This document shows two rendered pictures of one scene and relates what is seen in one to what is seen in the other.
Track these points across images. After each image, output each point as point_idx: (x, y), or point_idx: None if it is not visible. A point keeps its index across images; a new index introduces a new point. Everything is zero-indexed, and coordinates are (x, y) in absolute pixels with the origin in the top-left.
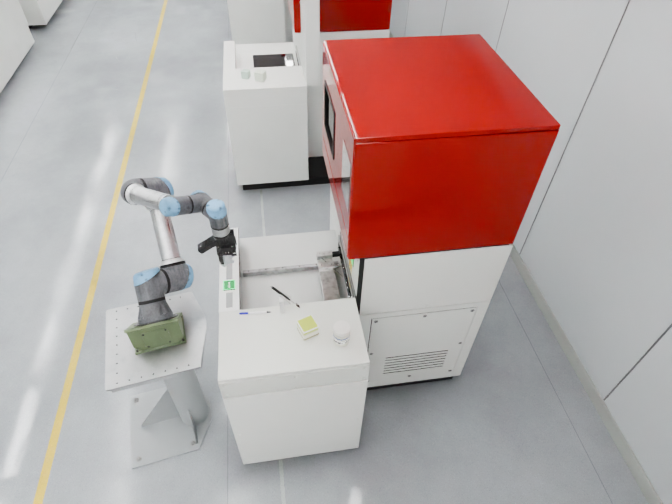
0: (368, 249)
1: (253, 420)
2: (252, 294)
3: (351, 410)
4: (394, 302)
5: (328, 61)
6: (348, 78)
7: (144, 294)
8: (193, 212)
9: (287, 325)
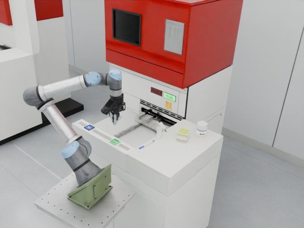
0: (190, 79)
1: (175, 216)
2: None
3: (211, 185)
4: (197, 117)
5: None
6: None
7: (80, 158)
8: (102, 82)
9: (169, 141)
